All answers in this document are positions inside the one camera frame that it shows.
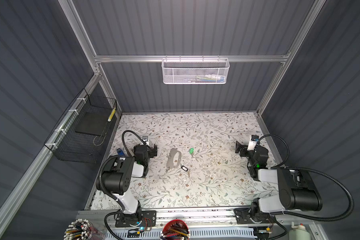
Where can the red pencil cup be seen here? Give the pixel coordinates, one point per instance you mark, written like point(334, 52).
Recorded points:
point(175, 230)

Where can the clear pencil jar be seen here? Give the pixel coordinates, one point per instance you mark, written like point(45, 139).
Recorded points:
point(80, 229)

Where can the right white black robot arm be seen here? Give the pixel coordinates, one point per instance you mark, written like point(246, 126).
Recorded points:
point(296, 189)

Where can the white mesh wall basket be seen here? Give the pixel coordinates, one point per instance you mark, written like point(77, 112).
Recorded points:
point(195, 70)

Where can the white plastic bottle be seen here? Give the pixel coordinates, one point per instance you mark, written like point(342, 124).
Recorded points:
point(298, 232)

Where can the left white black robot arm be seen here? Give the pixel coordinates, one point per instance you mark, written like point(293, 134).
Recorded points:
point(114, 179)

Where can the black wire wall basket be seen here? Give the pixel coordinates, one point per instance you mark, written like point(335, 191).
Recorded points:
point(84, 130)

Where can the yellow marker pen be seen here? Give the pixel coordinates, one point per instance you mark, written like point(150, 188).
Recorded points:
point(111, 114)

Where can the grey strap metal keyring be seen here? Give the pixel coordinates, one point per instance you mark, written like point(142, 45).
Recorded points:
point(174, 159)

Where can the blue usb stick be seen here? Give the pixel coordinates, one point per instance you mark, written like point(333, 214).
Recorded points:
point(120, 152)

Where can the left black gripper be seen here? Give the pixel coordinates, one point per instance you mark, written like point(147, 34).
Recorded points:
point(151, 149)

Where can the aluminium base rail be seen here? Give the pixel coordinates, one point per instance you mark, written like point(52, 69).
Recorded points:
point(224, 217)

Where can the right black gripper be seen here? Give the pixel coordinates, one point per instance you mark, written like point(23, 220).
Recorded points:
point(242, 149)

